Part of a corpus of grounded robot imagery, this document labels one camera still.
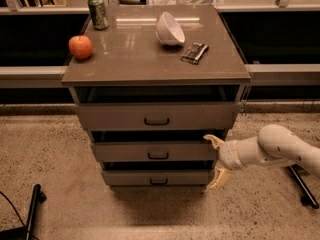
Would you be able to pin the red apple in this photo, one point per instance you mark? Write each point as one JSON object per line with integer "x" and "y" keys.
{"x": 80, "y": 47}

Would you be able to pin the grey top drawer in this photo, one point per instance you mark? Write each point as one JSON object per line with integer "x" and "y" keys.
{"x": 129, "y": 117}

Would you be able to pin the black stand leg right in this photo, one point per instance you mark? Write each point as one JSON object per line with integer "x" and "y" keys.
{"x": 307, "y": 198}

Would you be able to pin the green soda can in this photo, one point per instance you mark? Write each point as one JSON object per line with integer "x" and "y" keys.
{"x": 98, "y": 14}

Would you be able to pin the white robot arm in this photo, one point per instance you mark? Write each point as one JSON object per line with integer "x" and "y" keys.
{"x": 274, "y": 145}

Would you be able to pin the white bowl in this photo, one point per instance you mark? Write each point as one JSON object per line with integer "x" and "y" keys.
{"x": 169, "y": 31}

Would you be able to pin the black stand leg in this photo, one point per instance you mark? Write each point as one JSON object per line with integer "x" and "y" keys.
{"x": 26, "y": 231}
{"x": 307, "y": 198}

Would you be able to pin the metal railing frame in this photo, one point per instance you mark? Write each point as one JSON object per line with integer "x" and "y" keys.
{"x": 270, "y": 75}

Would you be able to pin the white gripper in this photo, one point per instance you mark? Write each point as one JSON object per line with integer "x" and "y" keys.
{"x": 228, "y": 154}

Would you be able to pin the black stand leg left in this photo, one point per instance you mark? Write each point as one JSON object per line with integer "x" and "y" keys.
{"x": 26, "y": 231}

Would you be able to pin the dark snack packet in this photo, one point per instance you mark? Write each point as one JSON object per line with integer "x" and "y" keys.
{"x": 194, "y": 53}

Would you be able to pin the grey drawer cabinet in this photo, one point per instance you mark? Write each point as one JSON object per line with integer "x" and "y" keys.
{"x": 130, "y": 65}

